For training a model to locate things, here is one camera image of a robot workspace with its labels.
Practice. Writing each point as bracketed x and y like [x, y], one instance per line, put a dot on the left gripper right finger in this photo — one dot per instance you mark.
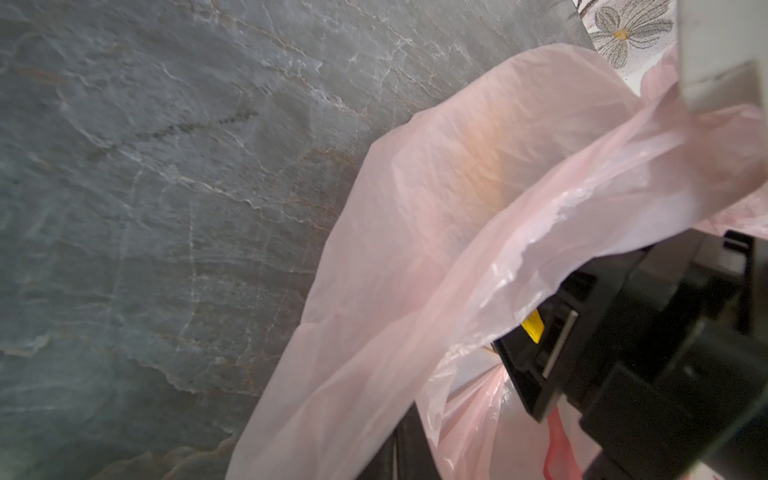
[413, 456]

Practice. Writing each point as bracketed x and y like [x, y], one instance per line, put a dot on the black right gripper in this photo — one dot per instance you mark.
[672, 368]

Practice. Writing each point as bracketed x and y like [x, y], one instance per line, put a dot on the pink plastic bag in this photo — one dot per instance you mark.
[458, 225]

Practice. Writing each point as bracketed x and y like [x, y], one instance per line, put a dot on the yellow fake banana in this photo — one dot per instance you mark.
[534, 326]

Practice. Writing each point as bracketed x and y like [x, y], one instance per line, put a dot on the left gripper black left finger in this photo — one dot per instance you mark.
[383, 465]

